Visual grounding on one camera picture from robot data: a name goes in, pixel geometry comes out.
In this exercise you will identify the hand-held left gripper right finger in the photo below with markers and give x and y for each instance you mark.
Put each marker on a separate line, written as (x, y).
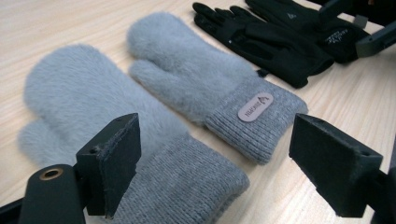
(336, 161)

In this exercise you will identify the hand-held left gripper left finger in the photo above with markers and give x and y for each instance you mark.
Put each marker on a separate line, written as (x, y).
(115, 155)

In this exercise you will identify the black glove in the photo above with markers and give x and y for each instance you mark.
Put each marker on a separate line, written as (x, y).
(274, 49)
(311, 29)

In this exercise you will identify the grey fluffy mitten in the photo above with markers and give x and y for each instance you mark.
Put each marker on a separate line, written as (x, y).
(93, 93)

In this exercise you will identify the grey fluffy mitten oval label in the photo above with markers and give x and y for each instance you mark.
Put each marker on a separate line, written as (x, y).
(186, 68)

